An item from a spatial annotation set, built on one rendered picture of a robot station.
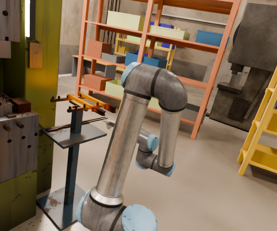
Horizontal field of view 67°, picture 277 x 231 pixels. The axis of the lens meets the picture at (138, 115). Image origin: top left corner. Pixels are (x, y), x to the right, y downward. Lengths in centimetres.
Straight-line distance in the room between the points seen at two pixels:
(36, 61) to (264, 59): 418
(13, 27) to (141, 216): 119
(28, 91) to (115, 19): 295
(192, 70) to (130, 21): 682
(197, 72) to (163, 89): 980
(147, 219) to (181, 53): 1005
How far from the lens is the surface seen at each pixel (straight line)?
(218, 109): 537
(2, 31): 142
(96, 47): 455
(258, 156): 339
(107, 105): 156
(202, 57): 1053
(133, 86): 80
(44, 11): 168
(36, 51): 166
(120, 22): 429
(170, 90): 77
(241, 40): 493
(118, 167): 86
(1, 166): 163
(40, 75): 172
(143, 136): 118
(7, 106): 152
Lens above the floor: 152
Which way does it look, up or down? 20 degrees down
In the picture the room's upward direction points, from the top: 12 degrees clockwise
